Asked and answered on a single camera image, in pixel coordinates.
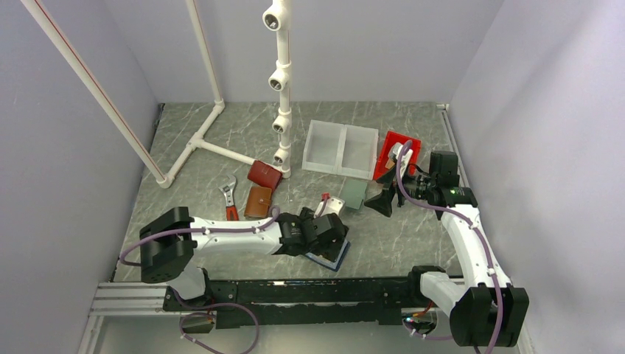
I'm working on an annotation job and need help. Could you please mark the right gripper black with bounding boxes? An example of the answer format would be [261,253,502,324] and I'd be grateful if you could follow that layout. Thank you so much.
[364,163,436,217]

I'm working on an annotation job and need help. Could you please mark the blue leather card holder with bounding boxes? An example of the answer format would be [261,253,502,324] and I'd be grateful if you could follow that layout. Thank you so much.
[304,240,351,272]

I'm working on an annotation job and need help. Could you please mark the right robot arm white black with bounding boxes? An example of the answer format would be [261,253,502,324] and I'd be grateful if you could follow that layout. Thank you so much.
[364,143,529,353]

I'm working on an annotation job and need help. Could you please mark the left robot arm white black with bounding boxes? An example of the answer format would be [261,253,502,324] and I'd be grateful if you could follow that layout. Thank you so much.
[138,206,350,310]

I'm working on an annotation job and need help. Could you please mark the green leather card holder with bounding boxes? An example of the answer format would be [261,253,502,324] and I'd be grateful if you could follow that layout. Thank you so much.
[339,178,368,210]

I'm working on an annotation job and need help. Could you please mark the red plastic bin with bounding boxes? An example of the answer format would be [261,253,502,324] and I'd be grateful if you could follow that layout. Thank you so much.
[373,131,421,180]

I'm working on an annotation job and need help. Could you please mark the clear plastic divided box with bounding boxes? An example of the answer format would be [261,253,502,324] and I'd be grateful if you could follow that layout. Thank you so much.
[301,120,379,181]

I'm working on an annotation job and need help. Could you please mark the brown leather wallet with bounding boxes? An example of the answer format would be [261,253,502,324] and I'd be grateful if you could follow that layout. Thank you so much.
[244,186,273,220]

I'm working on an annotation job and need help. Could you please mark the red leather wallet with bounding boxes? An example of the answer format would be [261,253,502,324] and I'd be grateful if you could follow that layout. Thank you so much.
[247,160,282,192]

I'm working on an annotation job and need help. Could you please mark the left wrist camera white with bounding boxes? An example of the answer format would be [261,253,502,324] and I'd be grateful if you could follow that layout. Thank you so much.
[316,192,345,217]

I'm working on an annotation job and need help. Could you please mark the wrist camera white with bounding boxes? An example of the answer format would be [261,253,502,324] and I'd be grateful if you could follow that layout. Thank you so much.
[391,142,413,174]
[316,192,345,217]

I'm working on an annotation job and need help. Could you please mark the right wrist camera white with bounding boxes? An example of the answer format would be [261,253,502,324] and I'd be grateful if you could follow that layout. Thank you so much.
[391,142,413,174]

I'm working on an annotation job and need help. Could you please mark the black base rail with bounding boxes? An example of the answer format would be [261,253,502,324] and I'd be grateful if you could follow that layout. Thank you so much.
[162,276,430,329]

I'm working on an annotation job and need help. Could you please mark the adjustable wrench red handle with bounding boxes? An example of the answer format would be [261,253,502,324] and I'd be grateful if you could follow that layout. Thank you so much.
[218,174,239,221]

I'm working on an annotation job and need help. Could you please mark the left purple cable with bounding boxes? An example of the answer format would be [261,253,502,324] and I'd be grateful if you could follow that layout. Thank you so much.
[119,205,282,354]

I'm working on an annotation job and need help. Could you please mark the purple cable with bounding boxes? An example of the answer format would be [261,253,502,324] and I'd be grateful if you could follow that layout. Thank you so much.
[395,140,505,354]
[119,205,282,354]

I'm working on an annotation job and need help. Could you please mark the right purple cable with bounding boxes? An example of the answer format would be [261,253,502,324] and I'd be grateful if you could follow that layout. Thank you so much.
[395,140,505,354]

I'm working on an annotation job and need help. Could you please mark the white PVC pipe frame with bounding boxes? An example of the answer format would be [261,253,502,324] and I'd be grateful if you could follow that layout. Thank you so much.
[19,0,259,190]

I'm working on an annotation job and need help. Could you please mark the white PVC pipe post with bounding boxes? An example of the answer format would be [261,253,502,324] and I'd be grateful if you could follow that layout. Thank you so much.
[262,0,293,178]

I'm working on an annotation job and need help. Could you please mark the aluminium extrusion frame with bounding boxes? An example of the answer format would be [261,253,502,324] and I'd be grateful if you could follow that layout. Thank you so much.
[77,280,533,354]

